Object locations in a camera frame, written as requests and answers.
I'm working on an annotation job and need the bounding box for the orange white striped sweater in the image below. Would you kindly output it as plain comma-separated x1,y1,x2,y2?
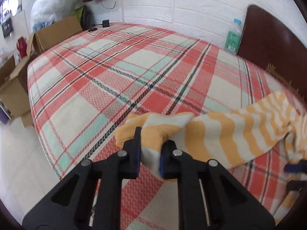
115,91,306,178

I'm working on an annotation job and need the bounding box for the red plaid bed sheet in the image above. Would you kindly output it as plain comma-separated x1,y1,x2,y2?
28,24,306,229

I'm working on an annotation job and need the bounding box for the open cardboard box near floor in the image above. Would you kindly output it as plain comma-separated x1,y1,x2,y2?
1,56,35,127

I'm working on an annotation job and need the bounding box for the dark brown wooden headboard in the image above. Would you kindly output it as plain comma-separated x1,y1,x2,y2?
237,5,306,101

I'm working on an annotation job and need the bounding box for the green label water bottle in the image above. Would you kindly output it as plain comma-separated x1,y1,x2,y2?
224,18,243,54

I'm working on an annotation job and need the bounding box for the left side cardboard box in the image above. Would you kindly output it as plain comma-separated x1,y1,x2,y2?
26,15,82,56

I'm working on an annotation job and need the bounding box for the red thermos jug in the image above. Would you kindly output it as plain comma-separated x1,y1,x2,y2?
16,36,27,59

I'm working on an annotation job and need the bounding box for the white plastic bag bundle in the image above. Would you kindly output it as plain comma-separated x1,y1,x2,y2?
30,0,78,33

